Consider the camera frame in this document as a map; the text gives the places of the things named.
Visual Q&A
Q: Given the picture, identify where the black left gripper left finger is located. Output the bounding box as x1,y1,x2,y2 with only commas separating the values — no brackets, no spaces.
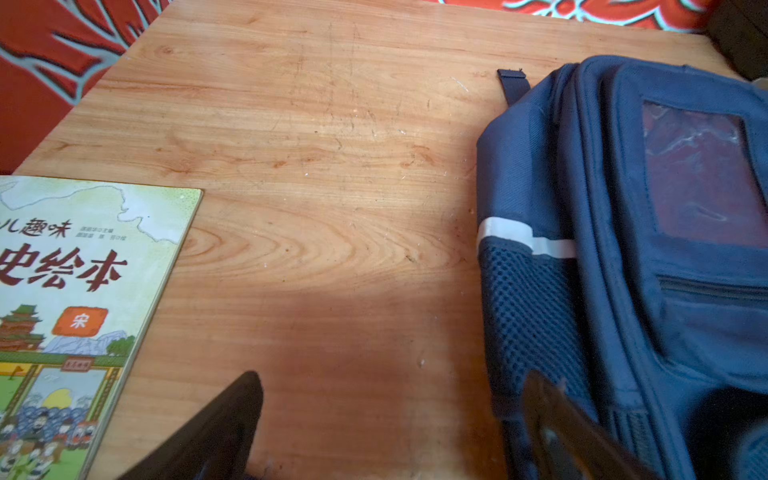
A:
121,371,264,479

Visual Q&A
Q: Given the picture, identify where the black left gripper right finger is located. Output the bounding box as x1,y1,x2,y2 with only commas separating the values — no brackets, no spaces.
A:
523,370,658,479

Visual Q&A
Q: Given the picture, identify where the Chinese history picture book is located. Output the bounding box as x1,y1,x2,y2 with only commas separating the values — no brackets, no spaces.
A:
1,175,203,479

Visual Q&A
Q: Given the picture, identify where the navy blue student backpack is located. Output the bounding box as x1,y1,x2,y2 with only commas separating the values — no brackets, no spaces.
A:
476,56,767,479

